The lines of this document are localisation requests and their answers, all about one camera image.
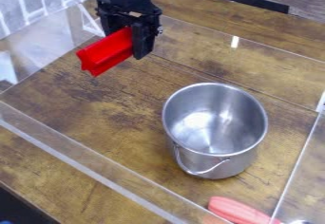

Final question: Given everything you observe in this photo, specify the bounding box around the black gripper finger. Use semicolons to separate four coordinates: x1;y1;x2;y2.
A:
133;23;155;60
100;13;126;35

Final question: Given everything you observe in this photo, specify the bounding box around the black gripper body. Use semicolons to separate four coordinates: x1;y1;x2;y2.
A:
95;0;163;34

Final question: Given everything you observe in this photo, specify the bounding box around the red plastic block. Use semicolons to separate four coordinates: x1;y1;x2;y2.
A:
76;27;134;77

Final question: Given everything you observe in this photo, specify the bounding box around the silver metal pot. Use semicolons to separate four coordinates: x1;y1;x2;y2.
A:
162;83;268;179

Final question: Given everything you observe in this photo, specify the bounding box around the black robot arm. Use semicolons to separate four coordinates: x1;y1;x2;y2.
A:
95;0;163;60

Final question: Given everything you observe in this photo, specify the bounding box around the clear acrylic front barrier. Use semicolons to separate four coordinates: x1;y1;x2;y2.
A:
0;102;232;224

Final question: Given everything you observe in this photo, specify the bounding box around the clear acrylic barrier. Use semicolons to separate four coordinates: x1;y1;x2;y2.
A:
272;91;325;224
0;102;232;224

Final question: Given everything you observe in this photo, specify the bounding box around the clear acrylic right barrier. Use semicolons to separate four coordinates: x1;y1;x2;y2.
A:
272;91;325;224

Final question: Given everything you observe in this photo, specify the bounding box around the black wall strip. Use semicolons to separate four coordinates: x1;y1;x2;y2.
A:
229;0;289;14

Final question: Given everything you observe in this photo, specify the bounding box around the orange handled tool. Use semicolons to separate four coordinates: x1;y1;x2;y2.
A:
209;196;284;224

